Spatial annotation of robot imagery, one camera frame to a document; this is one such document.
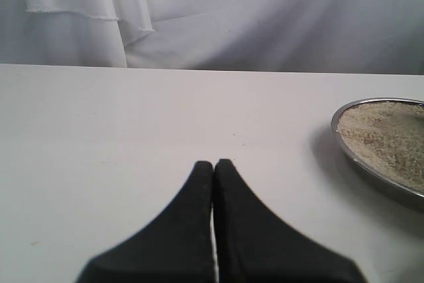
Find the round metal tray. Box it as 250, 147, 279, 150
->
331, 98, 423, 212

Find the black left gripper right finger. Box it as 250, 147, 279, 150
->
213, 159, 366, 282

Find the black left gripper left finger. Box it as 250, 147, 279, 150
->
77, 161, 215, 282

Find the white fabric backdrop curtain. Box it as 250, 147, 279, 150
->
1, 0, 423, 74

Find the rice in metal tray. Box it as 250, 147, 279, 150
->
337, 101, 423, 192

